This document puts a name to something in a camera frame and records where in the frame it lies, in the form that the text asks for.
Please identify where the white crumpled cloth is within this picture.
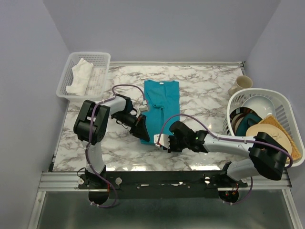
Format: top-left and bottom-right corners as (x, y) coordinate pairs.
(66, 58), (94, 96)

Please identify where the woven wicker tray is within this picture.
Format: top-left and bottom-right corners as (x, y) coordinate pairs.
(258, 114), (303, 161)

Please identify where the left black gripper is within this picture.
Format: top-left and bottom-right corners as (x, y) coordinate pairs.
(112, 111), (150, 142)

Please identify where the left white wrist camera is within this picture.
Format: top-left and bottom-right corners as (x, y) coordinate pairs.
(138, 100), (149, 113)

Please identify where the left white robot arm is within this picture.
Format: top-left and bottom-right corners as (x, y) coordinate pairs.
(73, 94), (150, 188)

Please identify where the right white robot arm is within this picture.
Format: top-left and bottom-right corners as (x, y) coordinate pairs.
(154, 121), (292, 187)

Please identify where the aluminium frame rail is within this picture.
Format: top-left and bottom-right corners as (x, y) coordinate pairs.
(38, 171), (292, 192)

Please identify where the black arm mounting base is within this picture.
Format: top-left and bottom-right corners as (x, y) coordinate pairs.
(78, 170), (247, 208)

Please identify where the cream ceramic mug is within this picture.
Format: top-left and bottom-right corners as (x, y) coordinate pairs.
(228, 75), (253, 96)

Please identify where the white ceramic bowl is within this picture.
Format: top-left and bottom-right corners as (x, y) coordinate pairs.
(242, 95), (276, 119)

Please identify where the dark teal dish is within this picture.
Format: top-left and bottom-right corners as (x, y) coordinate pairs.
(229, 107), (262, 136)

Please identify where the white perforated plastic basket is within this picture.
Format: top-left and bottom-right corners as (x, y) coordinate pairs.
(56, 52), (111, 102)

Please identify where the beige bird plate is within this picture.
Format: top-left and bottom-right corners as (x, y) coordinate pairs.
(246, 124), (292, 155)

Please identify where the teal t shirt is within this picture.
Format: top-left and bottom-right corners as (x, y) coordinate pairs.
(140, 80), (180, 145)

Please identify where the white round dish basket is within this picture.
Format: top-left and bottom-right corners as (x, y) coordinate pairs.
(223, 88), (305, 167)

